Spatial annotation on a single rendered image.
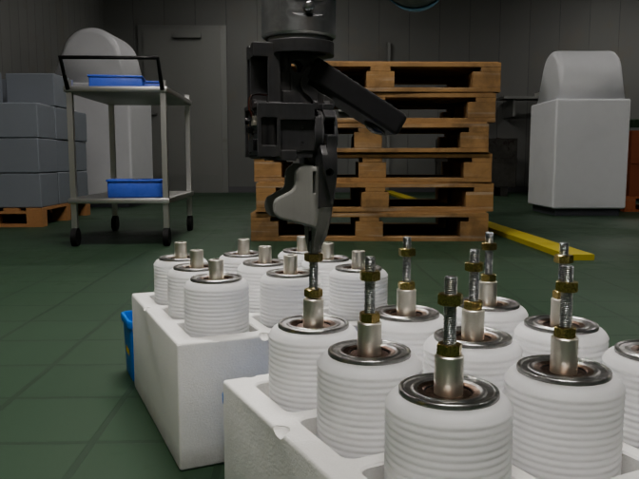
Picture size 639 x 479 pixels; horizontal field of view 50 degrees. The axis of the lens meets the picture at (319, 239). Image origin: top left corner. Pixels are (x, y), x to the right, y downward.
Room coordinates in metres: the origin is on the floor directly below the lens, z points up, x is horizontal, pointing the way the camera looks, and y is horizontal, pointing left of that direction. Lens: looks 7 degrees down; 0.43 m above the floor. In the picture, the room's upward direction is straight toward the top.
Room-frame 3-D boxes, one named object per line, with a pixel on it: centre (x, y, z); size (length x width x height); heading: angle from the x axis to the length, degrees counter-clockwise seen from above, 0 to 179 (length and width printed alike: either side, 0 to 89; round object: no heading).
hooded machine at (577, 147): (5.56, -2.07, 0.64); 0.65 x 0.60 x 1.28; 3
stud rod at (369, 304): (0.61, -0.05, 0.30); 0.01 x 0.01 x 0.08
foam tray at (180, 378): (1.15, 0.09, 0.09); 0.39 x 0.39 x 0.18; 24
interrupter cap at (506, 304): (0.82, -0.20, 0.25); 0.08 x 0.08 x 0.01
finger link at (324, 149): (0.69, 0.00, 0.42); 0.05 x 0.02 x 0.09; 16
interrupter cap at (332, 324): (0.71, 0.01, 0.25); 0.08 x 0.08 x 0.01
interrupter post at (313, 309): (0.71, 0.01, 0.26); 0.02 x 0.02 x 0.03
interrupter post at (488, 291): (0.82, -0.20, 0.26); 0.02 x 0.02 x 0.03
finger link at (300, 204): (0.69, 0.02, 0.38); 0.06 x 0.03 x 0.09; 106
